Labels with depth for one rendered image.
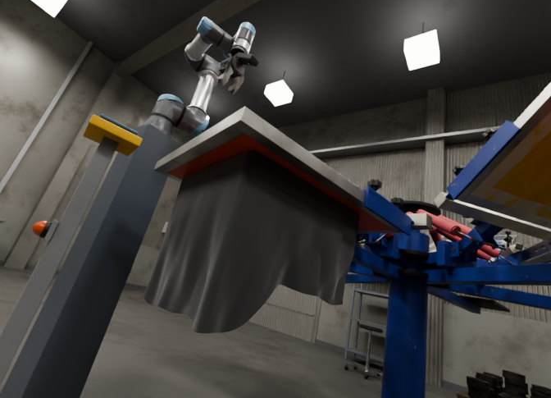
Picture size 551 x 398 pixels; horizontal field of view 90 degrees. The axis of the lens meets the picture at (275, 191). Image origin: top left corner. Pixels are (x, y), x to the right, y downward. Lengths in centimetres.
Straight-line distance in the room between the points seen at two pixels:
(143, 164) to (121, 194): 16
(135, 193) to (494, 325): 486
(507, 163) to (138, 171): 139
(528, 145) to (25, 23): 841
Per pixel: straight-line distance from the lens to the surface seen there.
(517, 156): 122
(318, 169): 75
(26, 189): 764
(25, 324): 88
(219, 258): 63
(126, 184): 129
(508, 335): 523
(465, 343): 522
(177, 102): 153
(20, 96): 792
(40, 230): 87
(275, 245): 72
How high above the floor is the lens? 63
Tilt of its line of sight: 20 degrees up
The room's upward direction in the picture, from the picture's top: 14 degrees clockwise
